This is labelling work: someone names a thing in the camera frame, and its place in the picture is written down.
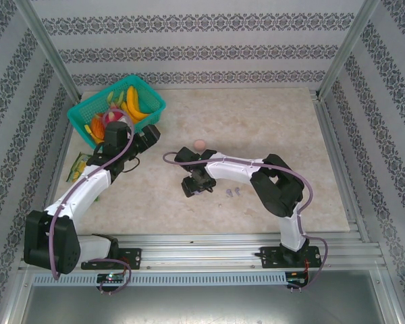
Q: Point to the small yellow banana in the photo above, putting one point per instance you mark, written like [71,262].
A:
[128,113]

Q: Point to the yellow toy fruit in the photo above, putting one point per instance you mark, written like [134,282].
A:
[87,129]

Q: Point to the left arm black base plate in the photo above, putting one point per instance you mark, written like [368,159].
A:
[131,258]

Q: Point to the large yellow banana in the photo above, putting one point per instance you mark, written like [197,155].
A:
[132,101]

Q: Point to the aluminium side rail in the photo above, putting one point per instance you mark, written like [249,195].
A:
[330,141]
[65,138]

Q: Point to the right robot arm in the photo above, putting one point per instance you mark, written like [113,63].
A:
[236,168]

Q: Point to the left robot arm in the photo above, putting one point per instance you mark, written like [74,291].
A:
[81,192]

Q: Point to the teal plastic basket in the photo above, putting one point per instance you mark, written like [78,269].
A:
[148,96]

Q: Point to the pink dragon fruit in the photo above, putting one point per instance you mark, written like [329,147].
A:
[116,116]

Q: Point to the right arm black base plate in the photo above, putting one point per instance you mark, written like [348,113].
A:
[271,257]

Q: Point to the pink earbud charging case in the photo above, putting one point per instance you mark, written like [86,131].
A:
[200,144]

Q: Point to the aluminium frame post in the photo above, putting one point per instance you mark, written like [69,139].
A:
[49,50]
[347,50]

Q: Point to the orange wrinkled toy fruit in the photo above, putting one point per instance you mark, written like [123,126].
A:
[96,125]

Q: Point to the green snack packet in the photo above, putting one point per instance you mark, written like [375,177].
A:
[77,167]

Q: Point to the aluminium mounting rail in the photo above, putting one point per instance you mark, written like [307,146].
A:
[202,256]

